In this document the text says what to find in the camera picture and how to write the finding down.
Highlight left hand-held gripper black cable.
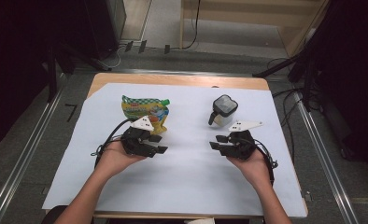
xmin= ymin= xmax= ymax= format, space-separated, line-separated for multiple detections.
xmin=91 ymin=118 xmax=136 ymax=170

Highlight light wooden frame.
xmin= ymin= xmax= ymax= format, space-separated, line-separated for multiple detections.
xmin=178 ymin=0 xmax=331 ymax=59

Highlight black tripod stand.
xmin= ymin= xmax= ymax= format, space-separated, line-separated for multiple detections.
xmin=251 ymin=46 xmax=323 ymax=113

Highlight person's left hand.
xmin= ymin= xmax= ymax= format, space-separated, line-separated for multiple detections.
xmin=96 ymin=139 xmax=148 ymax=180

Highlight black floor cables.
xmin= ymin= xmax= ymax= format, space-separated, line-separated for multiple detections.
xmin=267 ymin=57 xmax=323 ymax=164

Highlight dark cabinet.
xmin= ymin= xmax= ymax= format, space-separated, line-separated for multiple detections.
xmin=85 ymin=0 xmax=127 ymax=61

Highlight black metal stand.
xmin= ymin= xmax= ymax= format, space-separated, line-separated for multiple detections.
xmin=45 ymin=43 xmax=113 ymax=104

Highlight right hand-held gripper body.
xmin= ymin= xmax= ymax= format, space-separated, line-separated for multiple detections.
xmin=220 ymin=120 xmax=264 ymax=161

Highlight white paper sheet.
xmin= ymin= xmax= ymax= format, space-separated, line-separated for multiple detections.
xmin=41 ymin=82 xmax=308 ymax=218

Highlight white floor cable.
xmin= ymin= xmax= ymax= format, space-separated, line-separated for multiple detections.
xmin=99 ymin=46 xmax=125 ymax=70

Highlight thin black hanging cable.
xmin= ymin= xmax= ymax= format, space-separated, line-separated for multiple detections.
xmin=181 ymin=0 xmax=202 ymax=50

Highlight black curtain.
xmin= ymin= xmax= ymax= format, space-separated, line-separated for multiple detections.
xmin=309 ymin=0 xmax=368 ymax=175
xmin=0 ymin=0 xmax=92 ymax=153

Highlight yellow green checked refill pouch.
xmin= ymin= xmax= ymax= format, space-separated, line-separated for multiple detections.
xmin=120 ymin=94 xmax=171 ymax=135

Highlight person's right hand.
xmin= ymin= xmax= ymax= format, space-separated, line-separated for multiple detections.
xmin=227 ymin=148 xmax=272 ymax=189

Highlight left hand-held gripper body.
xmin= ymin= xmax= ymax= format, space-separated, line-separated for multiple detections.
xmin=120 ymin=115 xmax=157 ymax=159

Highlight metal floor rail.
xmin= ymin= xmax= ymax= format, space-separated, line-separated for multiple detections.
xmin=292 ymin=91 xmax=361 ymax=224
xmin=74 ymin=68 xmax=258 ymax=77
xmin=0 ymin=73 xmax=66 ymax=224

